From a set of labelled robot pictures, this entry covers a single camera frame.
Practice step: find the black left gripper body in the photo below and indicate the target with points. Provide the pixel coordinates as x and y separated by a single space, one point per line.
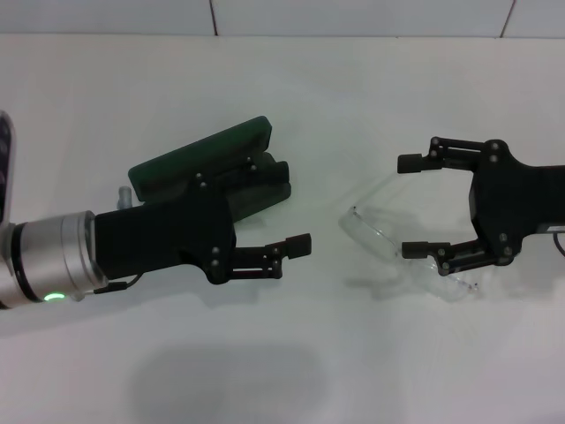
167 229

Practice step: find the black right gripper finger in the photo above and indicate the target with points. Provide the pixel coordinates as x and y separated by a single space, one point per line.
409 163
414 250

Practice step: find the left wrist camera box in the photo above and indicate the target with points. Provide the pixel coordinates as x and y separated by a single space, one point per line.
5 163

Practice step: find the clear white glasses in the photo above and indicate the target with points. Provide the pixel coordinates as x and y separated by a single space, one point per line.
371 232

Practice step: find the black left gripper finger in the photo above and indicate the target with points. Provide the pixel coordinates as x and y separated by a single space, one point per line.
299 246
273 172

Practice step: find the green glasses case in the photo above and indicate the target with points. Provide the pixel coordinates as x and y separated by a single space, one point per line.
198 150

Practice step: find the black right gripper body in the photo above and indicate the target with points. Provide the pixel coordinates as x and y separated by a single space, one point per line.
512 199

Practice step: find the silver left flange stud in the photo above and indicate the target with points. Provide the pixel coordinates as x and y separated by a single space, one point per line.
125 197

